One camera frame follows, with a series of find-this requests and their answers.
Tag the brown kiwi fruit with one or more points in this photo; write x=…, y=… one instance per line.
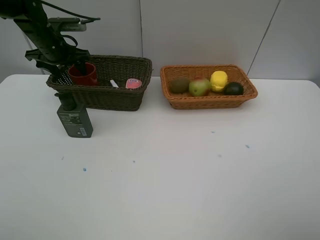
x=179, y=85

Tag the dark green pump bottle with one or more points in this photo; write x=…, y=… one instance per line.
x=74, y=116

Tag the yellow lemon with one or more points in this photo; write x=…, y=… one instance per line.
x=218, y=81

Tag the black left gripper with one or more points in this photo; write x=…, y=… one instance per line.
x=52, y=48

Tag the green red pear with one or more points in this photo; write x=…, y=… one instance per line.
x=199, y=87

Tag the dark brown wicker basket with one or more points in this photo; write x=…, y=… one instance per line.
x=105, y=97

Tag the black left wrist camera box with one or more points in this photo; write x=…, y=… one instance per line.
x=67, y=24

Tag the white marker pink caps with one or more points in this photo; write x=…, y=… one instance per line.
x=113, y=83

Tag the red plastic cup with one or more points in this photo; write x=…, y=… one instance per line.
x=77, y=78

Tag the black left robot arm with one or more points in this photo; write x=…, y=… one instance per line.
x=33, y=9

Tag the orange wicker basket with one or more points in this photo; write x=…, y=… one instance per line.
x=214, y=100

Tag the dark green avocado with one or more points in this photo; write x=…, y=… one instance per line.
x=233, y=89

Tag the pink bottle white cap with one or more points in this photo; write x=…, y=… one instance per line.
x=133, y=83

